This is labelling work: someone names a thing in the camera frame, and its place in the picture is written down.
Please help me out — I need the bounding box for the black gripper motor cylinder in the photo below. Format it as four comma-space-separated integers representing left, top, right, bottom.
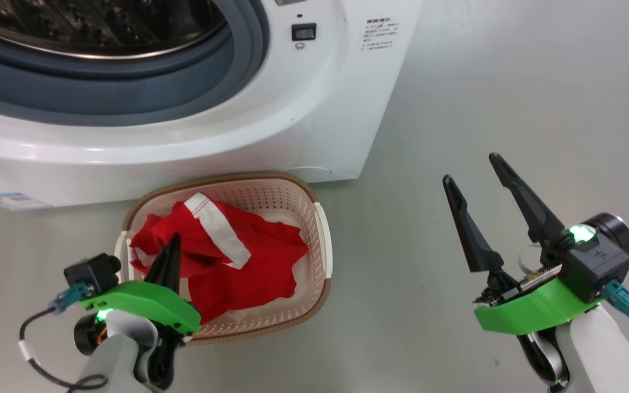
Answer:
585, 213, 629, 257
73, 314, 109, 355

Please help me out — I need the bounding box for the white front-load washing machine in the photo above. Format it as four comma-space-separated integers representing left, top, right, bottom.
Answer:
0, 0, 424, 211

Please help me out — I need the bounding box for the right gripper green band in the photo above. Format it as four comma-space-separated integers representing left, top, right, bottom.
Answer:
443, 153, 602, 335

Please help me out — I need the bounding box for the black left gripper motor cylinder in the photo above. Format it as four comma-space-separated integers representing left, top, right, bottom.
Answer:
73, 314, 109, 355

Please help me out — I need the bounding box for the blue energy label sticker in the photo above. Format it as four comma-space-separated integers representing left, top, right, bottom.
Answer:
0, 192, 53, 211

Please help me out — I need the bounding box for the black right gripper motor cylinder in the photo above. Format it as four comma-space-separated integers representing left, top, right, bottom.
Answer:
585, 213, 629, 257

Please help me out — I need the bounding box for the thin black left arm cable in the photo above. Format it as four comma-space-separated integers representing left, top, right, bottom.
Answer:
19, 308, 109, 391

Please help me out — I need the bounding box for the round white drain filter cover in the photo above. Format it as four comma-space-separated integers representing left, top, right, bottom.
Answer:
287, 165, 333, 178

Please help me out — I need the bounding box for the teal left camera connector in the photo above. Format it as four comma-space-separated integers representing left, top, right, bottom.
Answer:
50, 282, 95, 316

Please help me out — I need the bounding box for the red and white garment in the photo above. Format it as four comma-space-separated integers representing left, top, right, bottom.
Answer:
129, 192, 310, 324

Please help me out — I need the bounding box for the cream perforated basket brown rim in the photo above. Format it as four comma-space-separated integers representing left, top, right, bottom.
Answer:
115, 172, 333, 346

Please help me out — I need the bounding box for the small printed text label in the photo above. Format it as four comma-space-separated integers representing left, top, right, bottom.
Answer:
363, 18, 401, 51

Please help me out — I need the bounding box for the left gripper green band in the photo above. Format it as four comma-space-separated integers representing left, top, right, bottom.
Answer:
80, 234, 201, 335

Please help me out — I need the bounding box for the perforated steel washer drum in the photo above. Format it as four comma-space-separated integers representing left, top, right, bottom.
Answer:
0, 0, 228, 59

